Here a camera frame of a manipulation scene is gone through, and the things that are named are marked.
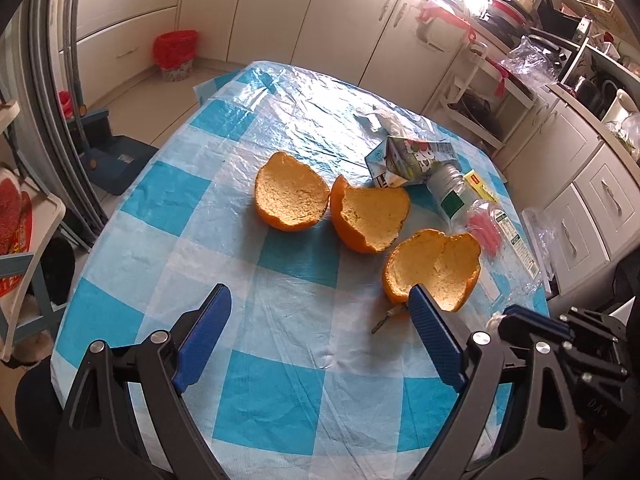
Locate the white kettle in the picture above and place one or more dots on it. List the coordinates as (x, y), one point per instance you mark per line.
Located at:
(617, 107)

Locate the clear plastic bottle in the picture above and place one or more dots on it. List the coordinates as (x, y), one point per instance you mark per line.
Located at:
(450, 195)
(480, 185)

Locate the red plastic bag strip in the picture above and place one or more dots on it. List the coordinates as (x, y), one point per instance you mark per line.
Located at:
(501, 77)

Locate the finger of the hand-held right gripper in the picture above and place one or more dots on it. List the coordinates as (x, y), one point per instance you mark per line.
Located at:
(535, 325)

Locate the white hanging door bin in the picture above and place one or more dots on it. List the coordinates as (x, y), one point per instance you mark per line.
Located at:
(440, 30)

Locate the stack of cookware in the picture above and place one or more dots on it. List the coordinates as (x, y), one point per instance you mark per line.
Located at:
(505, 10)

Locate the red printed paper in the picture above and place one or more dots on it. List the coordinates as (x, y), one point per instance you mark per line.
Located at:
(12, 210)

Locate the blue white milk carton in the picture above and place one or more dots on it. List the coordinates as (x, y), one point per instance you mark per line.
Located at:
(410, 160)

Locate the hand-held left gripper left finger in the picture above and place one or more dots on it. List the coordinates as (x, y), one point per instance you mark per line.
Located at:
(205, 330)

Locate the white drawer cabinet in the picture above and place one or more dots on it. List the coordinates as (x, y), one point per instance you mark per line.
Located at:
(605, 195)

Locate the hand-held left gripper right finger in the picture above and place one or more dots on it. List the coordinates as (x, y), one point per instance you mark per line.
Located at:
(435, 335)

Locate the black wok with lid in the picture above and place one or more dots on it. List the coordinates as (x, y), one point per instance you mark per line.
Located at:
(475, 110)

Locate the white storage rack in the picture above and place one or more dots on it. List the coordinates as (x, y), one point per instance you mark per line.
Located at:
(475, 67)

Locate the clear plastic bag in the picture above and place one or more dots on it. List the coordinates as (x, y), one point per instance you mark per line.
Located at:
(530, 57)

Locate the orange peel piece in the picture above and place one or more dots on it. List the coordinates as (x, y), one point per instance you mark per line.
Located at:
(370, 215)
(430, 265)
(290, 195)

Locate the blue checkered plastic tablecloth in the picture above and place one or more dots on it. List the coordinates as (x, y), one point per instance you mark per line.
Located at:
(280, 310)

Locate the black microwave oven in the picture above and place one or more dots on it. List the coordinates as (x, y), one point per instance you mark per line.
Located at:
(555, 10)

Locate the small dry stem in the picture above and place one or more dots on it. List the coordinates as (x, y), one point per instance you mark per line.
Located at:
(387, 319)

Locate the red lined waste basket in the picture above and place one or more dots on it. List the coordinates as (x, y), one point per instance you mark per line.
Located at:
(175, 50)

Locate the crumpled white tissue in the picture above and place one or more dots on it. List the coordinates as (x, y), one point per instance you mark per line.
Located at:
(380, 120)

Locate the white base cabinets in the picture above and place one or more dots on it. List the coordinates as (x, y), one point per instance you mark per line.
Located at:
(340, 20)

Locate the grey metal poles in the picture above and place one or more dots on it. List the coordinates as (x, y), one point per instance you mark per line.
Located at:
(85, 210)

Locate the white side shelf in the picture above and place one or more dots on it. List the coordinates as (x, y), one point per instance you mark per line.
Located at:
(47, 210)

